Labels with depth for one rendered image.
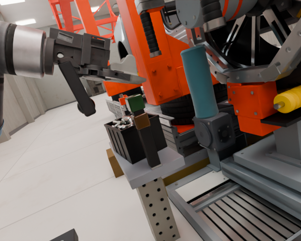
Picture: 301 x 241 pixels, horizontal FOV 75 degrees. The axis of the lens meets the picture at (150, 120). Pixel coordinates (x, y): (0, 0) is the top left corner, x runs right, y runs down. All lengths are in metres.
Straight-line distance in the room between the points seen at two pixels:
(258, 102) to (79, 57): 0.53
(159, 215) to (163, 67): 0.70
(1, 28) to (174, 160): 0.48
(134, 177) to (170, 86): 0.64
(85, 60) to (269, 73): 0.49
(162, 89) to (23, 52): 0.77
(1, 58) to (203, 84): 0.57
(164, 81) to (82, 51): 0.70
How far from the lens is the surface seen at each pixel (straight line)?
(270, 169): 0.90
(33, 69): 0.42
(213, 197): 1.04
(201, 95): 0.74
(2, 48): 0.42
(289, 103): 0.66
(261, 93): 0.70
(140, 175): 0.56
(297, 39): 0.60
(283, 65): 0.63
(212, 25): 0.44
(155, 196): 0.84
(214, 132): 1.00
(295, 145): 0.91
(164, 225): 0.93
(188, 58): 0.73
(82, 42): 0.43
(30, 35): 0.42
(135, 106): 0.50
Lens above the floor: 0.71
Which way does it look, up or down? 14 degrees down
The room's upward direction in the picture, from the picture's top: 17 degrees counter-clockwise
